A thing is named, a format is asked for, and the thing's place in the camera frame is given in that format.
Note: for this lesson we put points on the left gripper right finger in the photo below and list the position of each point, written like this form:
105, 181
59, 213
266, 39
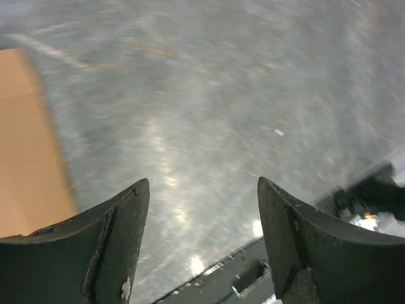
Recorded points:
317, 258

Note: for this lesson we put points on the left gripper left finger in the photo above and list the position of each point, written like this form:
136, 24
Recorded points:
88, 258

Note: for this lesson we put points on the small cardboard box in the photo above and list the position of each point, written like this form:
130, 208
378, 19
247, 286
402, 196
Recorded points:
34, 185

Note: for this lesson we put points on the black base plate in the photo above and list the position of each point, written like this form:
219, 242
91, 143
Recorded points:
242, 277

